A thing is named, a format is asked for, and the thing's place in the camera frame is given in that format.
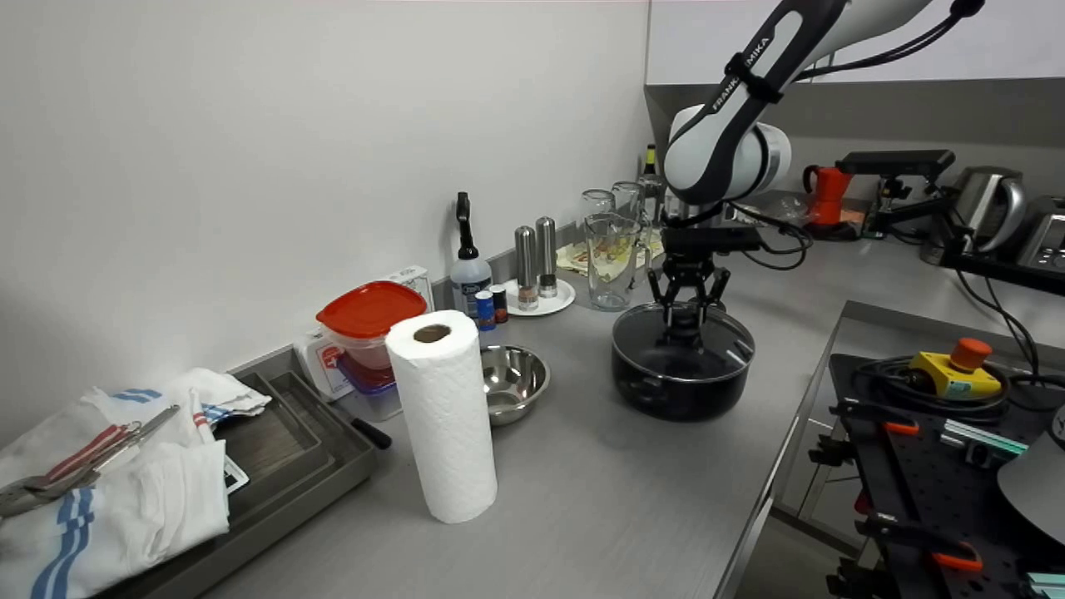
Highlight spray bottle with black nozzle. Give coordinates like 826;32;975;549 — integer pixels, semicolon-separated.
450;192;494;322

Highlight orange handled clamp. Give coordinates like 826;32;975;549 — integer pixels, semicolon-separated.
855;498;984;574
830;398;921;438

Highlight steel electric kettle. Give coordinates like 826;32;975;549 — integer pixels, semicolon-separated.
919;166;1028;266

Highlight yellow patterned cloth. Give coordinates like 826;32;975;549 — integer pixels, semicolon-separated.
555;231;666;282

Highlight white first aid box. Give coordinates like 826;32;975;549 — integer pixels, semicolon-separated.
293;265;434;402

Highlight camera on mount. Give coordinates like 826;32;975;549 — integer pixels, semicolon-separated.
835;149;958;240

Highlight red moka pot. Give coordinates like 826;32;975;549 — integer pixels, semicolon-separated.
802;165;854;228

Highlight steel grinder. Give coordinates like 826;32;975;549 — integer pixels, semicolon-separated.
535;216;559;299
514;225;540;312

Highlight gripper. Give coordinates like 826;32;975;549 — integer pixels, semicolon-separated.
647;252;732;330

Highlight teal box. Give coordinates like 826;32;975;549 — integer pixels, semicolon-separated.
939;418;1030;468

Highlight glass pitcher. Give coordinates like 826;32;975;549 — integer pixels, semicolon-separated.
583;212;644;313

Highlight glass pot lid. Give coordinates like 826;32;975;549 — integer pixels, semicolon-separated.
613;301;756;384

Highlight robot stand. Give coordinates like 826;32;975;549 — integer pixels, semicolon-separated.
805;353;1065;599

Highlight paper towel roll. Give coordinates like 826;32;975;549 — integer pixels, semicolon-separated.
384;310;498;525

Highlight metal tongs with red grips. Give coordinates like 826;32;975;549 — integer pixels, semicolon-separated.
0;404;181;519

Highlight plastic container with red lid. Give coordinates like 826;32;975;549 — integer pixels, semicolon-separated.
315;280;429;422

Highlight white striped dish towel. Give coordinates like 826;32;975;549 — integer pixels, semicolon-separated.
0;367;274;599

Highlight yellow emergency stop button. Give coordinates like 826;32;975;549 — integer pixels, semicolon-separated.
906;337;1004;401

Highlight grey tray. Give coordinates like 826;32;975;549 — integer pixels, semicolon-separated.
96;344;378;599

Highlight black pot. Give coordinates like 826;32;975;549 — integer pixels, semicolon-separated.
612;301;756;422

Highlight black handled knife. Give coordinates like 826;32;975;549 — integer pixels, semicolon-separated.
348;415;393;451

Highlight steel bowl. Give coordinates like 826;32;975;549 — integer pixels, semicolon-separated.
480;345;552;428

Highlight white plate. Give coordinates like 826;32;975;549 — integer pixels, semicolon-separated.
502;277;577;317

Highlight coil of black cable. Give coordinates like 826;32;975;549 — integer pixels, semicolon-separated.
850;355;1013;426

